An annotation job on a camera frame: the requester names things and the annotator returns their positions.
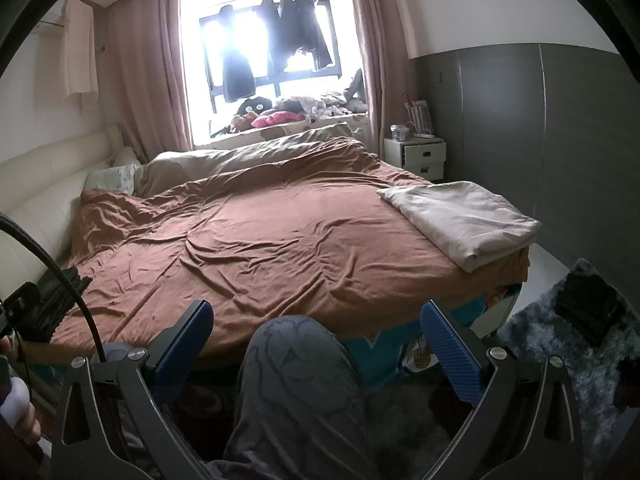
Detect light patterned pillow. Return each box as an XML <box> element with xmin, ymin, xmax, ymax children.
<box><xmin>82</xmin><ymin>160</ymin><xmax>143</xmax><ymax>196</ymax></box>

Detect person's grey pants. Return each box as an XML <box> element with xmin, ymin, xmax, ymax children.
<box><xmin>222</xmin><ymin>315</ymin><xmax>381</xmax><ymax>480</ymax></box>

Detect cream padded headboard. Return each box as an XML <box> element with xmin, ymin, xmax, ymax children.
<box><xmin>0</xmin><ymin>124</ymin><xmax>126</xmax><ymax>301</ymax></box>

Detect black plush toy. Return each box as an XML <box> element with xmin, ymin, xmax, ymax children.
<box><xmin>236</xmin><ymin>96</ymin><xmax>273</xmax><ymax>117</ymax></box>

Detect striped box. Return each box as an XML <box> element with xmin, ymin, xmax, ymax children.
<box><xmin>404</xmin><ymin>99</ymin><xmax>433</xmax><ymax>136</ymax></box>

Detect grey wardrobe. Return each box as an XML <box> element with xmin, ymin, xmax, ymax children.
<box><xmin>409</xmin><ymin>42</ymin><xmax>640</xmax><ymax>281</ymax></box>

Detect black cloth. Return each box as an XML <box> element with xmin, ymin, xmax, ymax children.
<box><xmin>25</xmin><ymin>265</ymin><xmax>91</xmax><ymax>343</ymax></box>

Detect beige jacket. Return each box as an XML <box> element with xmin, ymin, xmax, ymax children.
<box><xmin>376</xmin><ymin>182</ymin><xmax>542</xmax><ymax>275</ymax></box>

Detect pile of clothes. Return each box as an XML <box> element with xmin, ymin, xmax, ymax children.
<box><xmin>272</xmin><ymin>67</ymin><xmax>368</xmax><ymax>123</ymax></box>

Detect pink cloth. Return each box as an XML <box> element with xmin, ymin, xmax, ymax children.
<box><xmin>250</xmin><ymin>109</ymin><xmax>303</xmax><ymax>129</ymax></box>

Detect person's left hand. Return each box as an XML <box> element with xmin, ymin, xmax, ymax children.
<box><xmin>9</xmin><ymin>402</ymin><xmax>43</xmax><ymax>446</ymax></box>

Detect window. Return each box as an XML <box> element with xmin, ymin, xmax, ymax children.
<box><xmin>177</xmin><ymin>0</ymin><xmax>371</xmax><ymax>148</ymax></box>

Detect black item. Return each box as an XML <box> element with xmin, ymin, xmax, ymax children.
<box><xmin>555</xmin><ymin>270</ymin><xmax>633</xmax><ymax>346</ymax></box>

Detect bed with brown sheet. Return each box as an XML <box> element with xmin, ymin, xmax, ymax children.
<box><xmin>20</xmin><ymin>135</ymin><xmax>531</xmax><ymax>376</ymax></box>

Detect white nightstand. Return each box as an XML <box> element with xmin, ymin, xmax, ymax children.
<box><xmin>383</xmin><ymin>135</ymin><xmax>447</xmax><ymax>183</ymax></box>

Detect dark hanging garment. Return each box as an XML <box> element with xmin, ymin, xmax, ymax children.
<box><xmin>220</xmin><ymin>5</ymin><xmax>256</xmax><ymax>103</ymax></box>
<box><xmin>277</xmin><ymin>0</ymin><xmax>333</xmax><ymax>73</ymax></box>
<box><xmin>257</xmin><ymin>0</ymin><xmax>288</xmax><ymax>68</ymax></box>

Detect grey shaggy rug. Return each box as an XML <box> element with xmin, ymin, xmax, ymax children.
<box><xmin>360</xmin><ymin>257</ymin><xmax>640</xmax><ymax>461</ymax></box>

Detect pink curtain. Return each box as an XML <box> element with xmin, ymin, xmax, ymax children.
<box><xmin>346</xmin><ymin>0</ymin><xmax>411</xmax><ymax>161</ymax></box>
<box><xmin>105</xmin><ymin>0</ymin><xmax>193</xmax><ymax>153</ymax></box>

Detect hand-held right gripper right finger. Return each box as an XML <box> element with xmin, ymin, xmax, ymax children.
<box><xmin>419</xmin><ymin>300</ymin><xmax>586</xmax><ymax>480</ymax></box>

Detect cream hanging cloth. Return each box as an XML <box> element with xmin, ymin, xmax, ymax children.
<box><xmin>60</xmin><ymin>0</ymin><xmax>99</xmax><ymax>111</ymax></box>

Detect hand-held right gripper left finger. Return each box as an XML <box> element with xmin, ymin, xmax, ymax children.
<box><xmin>52</xmin><ymin>299</ymin><xmax>216</xmax><ymax>480</ymax></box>

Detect teal printed bed sheet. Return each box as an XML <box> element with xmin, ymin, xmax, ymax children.
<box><xmin>345</xmin><ymin>280</ymin><xmax>521</xmax><ymax>391</ymax></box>

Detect beige duvet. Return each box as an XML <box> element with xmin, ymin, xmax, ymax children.
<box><xmin>132</xmin><ymin>122</ymin><xmax>368</xmax><ymax>198</ymax></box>

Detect black cable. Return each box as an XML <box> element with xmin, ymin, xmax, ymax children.
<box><xmin>0</xmin><ymin>212</ymin><xmax>108</xmax><ymax>363</ymax></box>

